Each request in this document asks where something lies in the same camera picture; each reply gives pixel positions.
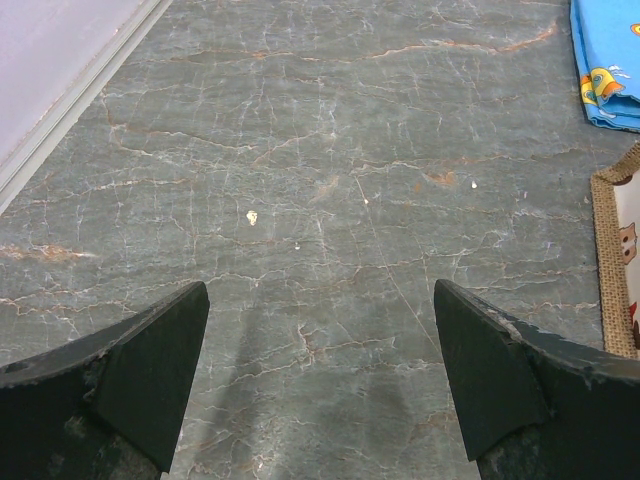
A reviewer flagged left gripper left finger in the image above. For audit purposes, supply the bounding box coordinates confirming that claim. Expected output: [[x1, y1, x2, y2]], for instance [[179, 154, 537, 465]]
[[1, 282, 209, 479]]

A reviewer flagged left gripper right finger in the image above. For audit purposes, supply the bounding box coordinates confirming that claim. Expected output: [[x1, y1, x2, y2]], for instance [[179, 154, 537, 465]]
[[434, 279, 639, 479]]

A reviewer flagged burlap canvas bag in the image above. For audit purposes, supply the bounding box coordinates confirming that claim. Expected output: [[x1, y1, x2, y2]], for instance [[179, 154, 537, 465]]
[[591, 144, 639, 360]]

